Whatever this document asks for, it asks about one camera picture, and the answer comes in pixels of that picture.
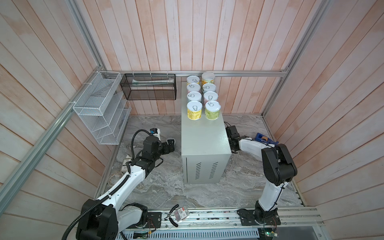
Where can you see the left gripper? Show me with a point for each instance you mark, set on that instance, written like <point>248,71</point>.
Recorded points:
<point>171,146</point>

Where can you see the green label can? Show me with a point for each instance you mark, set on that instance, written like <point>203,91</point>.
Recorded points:
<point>212,110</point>

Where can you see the light pink label can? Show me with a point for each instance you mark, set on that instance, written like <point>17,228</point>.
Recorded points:
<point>210,96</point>

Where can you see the teal label can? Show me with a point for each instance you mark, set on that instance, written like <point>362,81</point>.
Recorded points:
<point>208,87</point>

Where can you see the blue label can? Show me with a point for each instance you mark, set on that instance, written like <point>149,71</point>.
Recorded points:
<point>194,96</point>

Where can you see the orange yellow label can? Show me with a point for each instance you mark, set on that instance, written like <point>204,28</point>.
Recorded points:
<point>208,78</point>

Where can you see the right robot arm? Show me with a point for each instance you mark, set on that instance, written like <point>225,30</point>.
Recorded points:
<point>279,169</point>

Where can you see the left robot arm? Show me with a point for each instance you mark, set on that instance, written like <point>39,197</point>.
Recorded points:
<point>105,218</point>

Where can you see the blue plastic block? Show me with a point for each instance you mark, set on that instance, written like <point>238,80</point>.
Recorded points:
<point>264,139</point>

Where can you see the grey metal cabinet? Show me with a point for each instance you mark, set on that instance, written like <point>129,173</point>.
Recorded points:
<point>205,148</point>

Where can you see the small printed carton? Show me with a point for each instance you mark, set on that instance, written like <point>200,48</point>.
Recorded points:
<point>124,168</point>

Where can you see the clear tape roll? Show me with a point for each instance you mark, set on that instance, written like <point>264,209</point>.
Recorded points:
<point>114,177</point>

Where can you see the black mesh wall basket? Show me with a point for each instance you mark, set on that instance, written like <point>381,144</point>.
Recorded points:
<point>142,87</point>

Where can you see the white wire mesh shelf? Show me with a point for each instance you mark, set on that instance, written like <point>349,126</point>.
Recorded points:
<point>103,109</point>

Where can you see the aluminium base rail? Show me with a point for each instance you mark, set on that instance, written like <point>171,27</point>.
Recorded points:
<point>224,223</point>

